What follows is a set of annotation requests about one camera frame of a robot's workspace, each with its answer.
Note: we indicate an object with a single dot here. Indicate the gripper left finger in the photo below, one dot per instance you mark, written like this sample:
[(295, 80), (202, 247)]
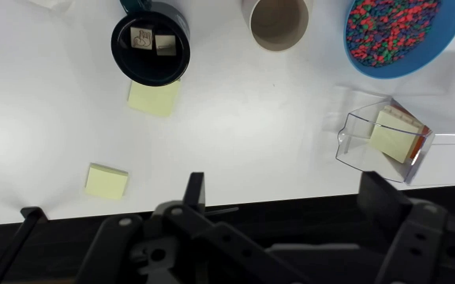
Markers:
[(195, 232)]

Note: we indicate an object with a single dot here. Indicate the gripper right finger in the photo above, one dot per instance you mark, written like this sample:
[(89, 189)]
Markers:
[(412, 232)]

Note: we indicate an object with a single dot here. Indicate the clear plastic box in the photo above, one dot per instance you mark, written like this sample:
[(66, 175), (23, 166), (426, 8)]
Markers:
[(373, 157)]

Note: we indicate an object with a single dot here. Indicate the sticky note stack in box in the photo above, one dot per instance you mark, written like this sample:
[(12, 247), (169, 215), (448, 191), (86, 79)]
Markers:
[(395, 134)]

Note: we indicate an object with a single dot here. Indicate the yellow sticky note pad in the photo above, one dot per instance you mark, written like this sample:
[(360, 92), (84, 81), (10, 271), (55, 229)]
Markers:
[(106, 182), (154, 98)]

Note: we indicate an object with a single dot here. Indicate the black stand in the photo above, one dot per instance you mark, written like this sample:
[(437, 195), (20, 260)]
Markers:
[(12, 244)]

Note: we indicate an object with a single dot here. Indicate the plain wooden block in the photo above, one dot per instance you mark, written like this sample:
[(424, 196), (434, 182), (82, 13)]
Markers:
[(165, 45)]

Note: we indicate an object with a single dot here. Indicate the blue bowl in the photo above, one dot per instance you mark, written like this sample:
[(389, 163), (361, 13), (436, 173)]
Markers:
[(440, 43)]

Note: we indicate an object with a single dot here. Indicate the dark mug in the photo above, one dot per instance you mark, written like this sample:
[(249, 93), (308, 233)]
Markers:
[(150, 45)]

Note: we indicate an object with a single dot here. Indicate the wooden block with hand print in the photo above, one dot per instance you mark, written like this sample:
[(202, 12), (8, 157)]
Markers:
[(142, 38)]

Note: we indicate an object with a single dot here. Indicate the heap of coloured beads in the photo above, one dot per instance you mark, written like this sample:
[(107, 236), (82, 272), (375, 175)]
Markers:
[(389, 27)]

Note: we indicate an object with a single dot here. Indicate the beige paper cup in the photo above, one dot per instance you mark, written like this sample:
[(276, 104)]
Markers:
[(277, 23)]

